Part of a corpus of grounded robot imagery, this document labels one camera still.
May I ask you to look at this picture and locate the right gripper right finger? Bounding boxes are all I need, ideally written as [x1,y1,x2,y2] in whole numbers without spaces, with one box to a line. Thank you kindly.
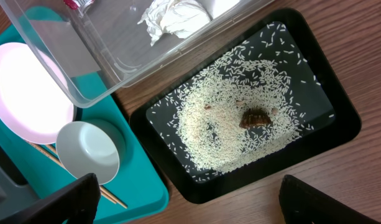
[278,175,379,224]

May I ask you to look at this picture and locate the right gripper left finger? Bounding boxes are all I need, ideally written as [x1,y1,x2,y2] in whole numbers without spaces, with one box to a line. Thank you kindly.
[0,173,101,224]

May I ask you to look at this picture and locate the grey bowl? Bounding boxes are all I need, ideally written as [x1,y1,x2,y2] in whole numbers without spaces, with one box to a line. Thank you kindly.
[55,119,126,185]

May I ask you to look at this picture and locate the dark brown food lump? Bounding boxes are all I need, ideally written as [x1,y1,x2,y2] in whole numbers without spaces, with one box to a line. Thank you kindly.
[239,108,272,129]

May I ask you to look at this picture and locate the large white round plate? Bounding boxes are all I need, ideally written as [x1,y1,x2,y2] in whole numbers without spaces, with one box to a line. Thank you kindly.
[0,42,76,144]

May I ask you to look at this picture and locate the white rice pile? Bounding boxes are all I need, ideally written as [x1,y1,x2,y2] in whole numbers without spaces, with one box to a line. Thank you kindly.
[146,21,336,183]

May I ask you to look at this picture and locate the red snack wrapper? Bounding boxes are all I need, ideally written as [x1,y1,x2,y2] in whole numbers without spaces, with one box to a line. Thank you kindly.
[63,0,94,10]

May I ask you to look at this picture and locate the white tissue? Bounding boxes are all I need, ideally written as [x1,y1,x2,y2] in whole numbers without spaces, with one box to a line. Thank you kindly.
[138,0,211,46]

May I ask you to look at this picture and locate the teal plastic serving tray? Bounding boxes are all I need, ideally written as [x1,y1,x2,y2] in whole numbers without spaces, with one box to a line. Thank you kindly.
[0,6,169,223]

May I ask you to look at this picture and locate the black rectangular tray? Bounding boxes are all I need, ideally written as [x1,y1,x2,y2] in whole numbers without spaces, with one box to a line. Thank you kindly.
[129,8,361,204]

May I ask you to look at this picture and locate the clear plastic bin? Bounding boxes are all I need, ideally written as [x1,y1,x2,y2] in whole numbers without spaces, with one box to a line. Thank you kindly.
[0,0,267,108]

